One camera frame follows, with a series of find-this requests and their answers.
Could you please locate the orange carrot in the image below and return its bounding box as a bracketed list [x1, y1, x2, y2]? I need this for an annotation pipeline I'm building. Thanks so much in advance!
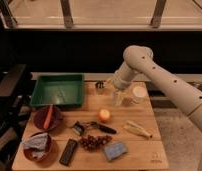
[43, 104, 53, 129]

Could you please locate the white cup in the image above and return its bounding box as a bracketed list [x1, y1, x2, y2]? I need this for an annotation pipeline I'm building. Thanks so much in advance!
[132, 86, 147, 104]

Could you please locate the black remote control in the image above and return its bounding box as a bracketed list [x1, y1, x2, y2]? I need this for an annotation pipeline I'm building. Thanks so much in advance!
[59, 139, 78, 166]

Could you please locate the bunch of red grapes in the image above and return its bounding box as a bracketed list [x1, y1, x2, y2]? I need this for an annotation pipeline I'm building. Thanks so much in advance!
[79, 135, 112, 151]

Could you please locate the blue grey cloth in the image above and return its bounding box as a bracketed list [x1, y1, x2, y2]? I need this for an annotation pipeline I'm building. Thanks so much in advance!
[22, 133, 48, 158]

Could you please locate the brown bowl with cloth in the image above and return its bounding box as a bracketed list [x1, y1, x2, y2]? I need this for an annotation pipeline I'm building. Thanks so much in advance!
[22, 133, 51, 162]

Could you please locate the green plastic tray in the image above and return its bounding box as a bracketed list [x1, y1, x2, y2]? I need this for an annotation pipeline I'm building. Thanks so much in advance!
[30, 74, 84, 108]

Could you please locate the orange apple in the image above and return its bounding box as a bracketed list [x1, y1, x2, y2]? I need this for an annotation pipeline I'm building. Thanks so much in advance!
[98, 109, 111, 122]

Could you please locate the small black clip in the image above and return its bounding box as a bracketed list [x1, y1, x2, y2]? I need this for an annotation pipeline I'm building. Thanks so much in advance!
[95, 80, 105, 89]

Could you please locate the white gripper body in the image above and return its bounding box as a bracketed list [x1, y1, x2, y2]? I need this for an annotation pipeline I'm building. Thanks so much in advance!
[106, 77, 131, 108]

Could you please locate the dark red bowl with carrot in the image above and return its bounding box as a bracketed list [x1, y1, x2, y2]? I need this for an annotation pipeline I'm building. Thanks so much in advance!
[33, 106, 63, 131]

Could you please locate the blue sponge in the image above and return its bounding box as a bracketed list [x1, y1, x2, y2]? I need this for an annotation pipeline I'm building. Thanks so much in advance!
[103, 141, 127, 161]

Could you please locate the blue translucent cup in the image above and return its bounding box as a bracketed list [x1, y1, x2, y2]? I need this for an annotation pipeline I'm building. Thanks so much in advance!
[113, 90, 129, 107]

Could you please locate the black handled peeler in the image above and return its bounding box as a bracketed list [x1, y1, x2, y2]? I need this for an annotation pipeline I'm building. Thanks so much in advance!
[71, 121, 117, 136]

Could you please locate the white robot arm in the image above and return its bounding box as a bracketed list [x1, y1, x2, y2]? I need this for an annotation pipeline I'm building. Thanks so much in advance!
[110, 45, 202, 171]

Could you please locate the black chair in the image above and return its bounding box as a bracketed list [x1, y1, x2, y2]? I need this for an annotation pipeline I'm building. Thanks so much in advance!
[0, 64, 31, 159]

